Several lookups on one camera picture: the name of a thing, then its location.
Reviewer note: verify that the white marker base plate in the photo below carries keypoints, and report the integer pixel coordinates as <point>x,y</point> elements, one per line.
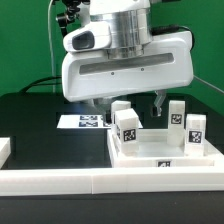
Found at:
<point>83,122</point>

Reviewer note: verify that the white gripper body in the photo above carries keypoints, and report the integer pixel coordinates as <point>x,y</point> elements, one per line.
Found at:
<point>166,63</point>

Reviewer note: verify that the white U-shaped obstacle fence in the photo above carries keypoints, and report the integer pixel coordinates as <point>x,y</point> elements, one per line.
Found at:
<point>105,180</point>

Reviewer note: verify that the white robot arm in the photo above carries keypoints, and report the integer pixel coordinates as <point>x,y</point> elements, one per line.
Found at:
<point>116,52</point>

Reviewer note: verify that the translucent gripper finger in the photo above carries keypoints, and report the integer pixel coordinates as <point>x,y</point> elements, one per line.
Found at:
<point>103,105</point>
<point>160,97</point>

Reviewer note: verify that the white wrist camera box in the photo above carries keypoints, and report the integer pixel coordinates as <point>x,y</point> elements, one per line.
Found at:
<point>93,36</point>

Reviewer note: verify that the white square table top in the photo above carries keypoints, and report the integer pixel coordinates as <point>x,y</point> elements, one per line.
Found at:
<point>155,152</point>

